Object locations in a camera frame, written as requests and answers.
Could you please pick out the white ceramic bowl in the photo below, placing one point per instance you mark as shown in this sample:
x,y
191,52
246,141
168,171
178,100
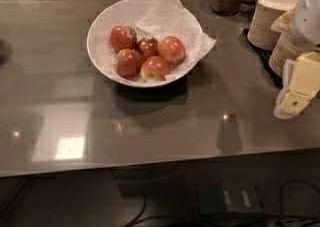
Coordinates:
x,y
110,17

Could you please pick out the back stack of paper plates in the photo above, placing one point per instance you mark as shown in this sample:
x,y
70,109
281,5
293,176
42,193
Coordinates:
x,y
260,33

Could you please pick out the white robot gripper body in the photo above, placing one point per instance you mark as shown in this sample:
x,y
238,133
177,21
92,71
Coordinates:
x,y
307,24

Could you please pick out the red apple front left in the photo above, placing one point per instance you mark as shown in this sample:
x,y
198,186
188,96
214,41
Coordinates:
x,y
128,63

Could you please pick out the stack of paper plates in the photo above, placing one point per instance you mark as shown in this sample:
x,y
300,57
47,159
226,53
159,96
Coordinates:
x,y
283,50
260,33

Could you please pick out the white crumpled paper liner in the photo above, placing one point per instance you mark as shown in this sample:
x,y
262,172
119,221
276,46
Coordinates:
x,y
170,17

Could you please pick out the front stack of paper plates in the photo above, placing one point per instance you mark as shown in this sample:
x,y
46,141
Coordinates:
x,y
283,50

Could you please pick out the red apple right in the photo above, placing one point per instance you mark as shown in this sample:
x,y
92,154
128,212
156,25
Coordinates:
x,y
172,50

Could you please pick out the black tray mat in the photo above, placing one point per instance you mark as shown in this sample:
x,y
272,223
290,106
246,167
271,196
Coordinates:
x,y
263,58

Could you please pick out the red apple centre back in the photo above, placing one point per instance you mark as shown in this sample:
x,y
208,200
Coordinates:
x,y
147,47

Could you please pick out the blue grey box under table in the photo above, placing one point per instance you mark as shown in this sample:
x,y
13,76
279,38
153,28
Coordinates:
x,y
217,199

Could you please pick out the red apple top left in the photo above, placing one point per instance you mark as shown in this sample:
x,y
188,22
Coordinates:
x,y
123,37

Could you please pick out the yellowish red apple front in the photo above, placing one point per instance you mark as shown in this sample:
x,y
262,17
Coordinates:
x,y
154,68

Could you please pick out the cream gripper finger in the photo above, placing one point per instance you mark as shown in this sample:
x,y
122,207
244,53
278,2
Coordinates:
x,y
283,23
301,83

